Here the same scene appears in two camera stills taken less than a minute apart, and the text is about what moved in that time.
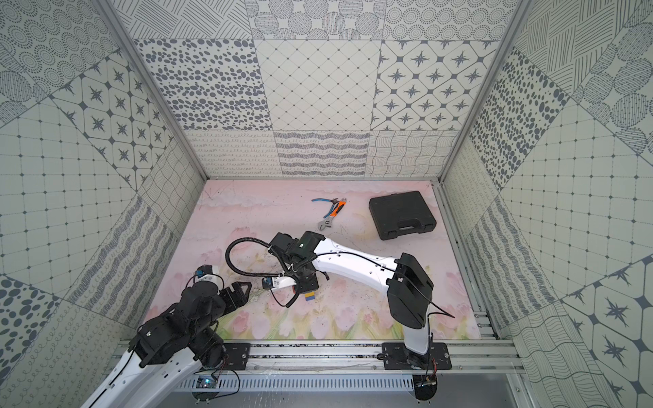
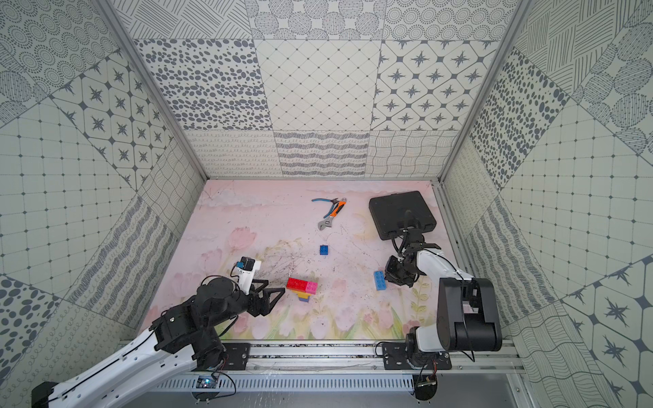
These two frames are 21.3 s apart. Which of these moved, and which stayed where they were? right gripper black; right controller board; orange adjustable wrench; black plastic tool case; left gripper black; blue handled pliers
Moved: left gripper black; right gripper black
Stayed: right controller board; blue handled pliers; black plastic tool case; orange adjustable wrench
